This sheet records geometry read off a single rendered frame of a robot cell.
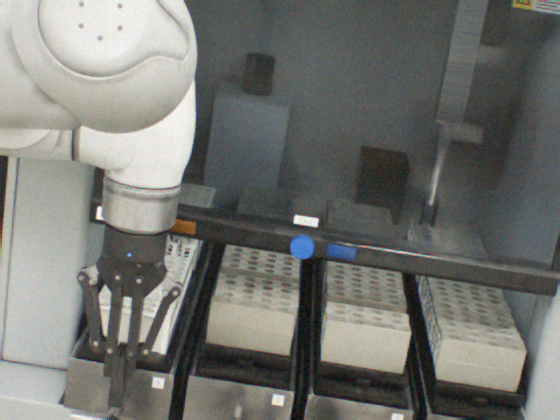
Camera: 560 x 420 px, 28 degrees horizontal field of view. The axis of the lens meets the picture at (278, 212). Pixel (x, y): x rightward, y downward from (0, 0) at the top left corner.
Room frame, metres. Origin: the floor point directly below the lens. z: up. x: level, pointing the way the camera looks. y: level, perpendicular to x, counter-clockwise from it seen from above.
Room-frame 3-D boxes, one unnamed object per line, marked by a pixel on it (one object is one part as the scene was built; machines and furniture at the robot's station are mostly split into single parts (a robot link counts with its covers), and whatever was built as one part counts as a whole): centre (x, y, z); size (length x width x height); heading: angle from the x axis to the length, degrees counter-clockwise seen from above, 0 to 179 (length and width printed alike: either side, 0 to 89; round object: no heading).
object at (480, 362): (1.35, -0.29, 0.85); 0.12 x 0.02 x 0.06; 89
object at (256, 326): (1.35, 0.01, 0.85); 0.12 x 0.02 x 0.06; 91
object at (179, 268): (1.44, 0.16, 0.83); 0.30 x 0.10 x 0.06; 0
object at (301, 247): (1.32, -0.04, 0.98); 0.03 x 0.01 x 0.03; 90
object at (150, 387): (1.58, 0.16, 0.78); 0.73 x 0.14 x 0.09; 0
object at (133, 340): (1.24, 0.15, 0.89); 0.04 x 0.01 x 0.11; 0
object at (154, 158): (1.24, 0.18, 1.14); 0.13 x 0.11 x 0.16; 94
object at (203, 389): (1.58, 0.01, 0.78); 0.73 x 0.14 x 0.09; 0
